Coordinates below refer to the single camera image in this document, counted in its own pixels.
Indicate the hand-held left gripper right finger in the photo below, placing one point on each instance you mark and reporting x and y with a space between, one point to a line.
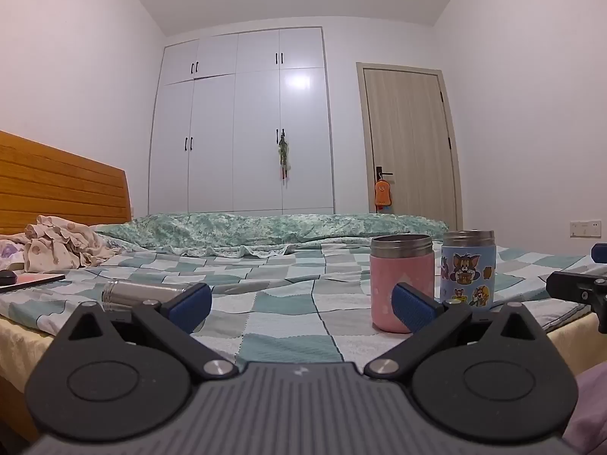
411 309

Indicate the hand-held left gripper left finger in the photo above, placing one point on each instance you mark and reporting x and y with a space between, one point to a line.
192 307

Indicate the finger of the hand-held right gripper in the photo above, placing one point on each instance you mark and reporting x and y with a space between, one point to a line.
576 285
600 252

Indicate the silver steel cup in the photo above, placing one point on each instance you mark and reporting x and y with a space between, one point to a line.
137 294

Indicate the pink steel cup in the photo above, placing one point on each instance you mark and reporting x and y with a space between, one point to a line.
389 284

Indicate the blue cartoon steel cup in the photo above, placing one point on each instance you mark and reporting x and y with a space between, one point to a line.
467 270

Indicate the checkered bed sheet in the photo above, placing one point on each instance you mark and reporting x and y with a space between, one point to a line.
284 294

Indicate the green floral quilt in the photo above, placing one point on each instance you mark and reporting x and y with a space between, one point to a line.
265 230

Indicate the orange hanging plush toy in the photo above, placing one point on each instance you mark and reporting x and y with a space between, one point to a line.
382 194

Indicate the pink clothing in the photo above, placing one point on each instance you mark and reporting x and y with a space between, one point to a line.
590 412

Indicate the beige dotted crumpled cloth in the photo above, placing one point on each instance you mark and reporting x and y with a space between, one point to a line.
61 244

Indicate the beige wooden door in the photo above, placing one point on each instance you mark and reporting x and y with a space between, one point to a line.
408 147

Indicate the yellow mattress cover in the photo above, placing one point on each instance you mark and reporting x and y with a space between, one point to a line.
21 346

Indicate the green hanging ornament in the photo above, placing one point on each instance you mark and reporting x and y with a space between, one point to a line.
283 156

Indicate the wooden headboard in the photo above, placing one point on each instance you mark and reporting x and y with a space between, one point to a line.
57 185

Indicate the white wardrobe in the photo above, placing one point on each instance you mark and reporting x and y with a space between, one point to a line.
242 128

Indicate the small black object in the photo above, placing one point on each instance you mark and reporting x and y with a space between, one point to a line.
6 276

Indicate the purple floral pillow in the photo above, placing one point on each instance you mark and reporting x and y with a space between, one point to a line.
10 253

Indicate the white wall socket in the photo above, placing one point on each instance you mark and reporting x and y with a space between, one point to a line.
585 228

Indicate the wooden bed frame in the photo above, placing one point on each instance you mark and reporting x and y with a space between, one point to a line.
16 407

